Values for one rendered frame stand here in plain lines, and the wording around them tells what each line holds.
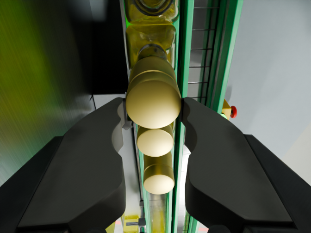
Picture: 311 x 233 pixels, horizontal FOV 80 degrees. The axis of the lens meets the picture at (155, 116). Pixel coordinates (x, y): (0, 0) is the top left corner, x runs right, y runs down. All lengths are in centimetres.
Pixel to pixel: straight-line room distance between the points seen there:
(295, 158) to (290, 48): 176
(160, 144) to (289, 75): 59
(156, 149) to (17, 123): 12
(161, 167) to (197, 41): 30
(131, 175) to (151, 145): 48
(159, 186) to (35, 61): 18
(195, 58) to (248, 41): 22
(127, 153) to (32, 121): 39
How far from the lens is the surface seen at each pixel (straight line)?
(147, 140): 17
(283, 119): 80
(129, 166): 61
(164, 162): 21
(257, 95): 69
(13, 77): 20
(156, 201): 76
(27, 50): 22
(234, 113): 62
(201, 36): 43
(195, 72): 45
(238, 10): 35
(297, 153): 229
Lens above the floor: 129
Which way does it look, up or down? 57 degrees down
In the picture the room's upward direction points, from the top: 178 degrees clockwise
